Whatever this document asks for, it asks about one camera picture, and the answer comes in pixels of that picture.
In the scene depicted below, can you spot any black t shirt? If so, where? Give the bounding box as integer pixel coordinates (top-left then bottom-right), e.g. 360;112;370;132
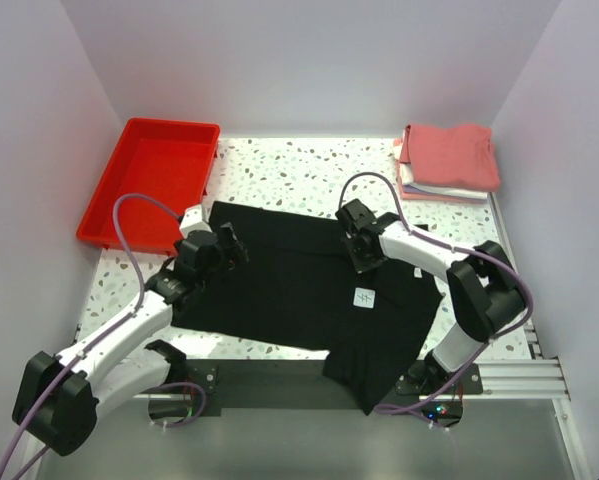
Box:
172;201;442;414

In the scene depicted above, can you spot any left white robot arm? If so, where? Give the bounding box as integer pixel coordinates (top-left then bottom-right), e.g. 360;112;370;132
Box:
13;222;248;456

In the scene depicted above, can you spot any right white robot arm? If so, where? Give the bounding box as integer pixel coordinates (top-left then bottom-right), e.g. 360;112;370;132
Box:
336;199;533;393

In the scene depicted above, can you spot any lavender folded t shirt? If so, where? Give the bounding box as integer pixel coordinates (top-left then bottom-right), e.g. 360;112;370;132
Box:
403;184;488;201

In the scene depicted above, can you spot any red plastic tray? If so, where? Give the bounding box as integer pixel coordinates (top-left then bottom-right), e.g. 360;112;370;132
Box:
76;118;220;255

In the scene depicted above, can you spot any pink folded t shirt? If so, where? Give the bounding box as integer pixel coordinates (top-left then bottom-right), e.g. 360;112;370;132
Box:
399;123;501;193

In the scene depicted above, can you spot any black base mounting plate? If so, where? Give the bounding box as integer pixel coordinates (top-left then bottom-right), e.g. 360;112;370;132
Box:
127;357;483;427

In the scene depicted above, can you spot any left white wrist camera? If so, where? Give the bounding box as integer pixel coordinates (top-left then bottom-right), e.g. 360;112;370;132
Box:
178;204;212;238

